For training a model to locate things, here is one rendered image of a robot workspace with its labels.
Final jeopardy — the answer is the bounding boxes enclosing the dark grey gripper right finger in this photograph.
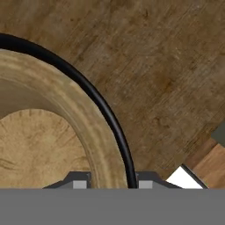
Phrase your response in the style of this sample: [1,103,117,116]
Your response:
[135,171,184,190]

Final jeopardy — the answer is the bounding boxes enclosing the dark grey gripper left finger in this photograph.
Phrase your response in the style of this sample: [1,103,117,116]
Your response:
[43,171,92,190]

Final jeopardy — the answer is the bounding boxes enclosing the wooden bowl with black rim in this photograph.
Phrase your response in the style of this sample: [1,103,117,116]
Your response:
[0,33,138,190]

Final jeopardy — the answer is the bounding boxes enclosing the white cabinet front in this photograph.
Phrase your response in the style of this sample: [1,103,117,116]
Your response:
[165,163,209,190]

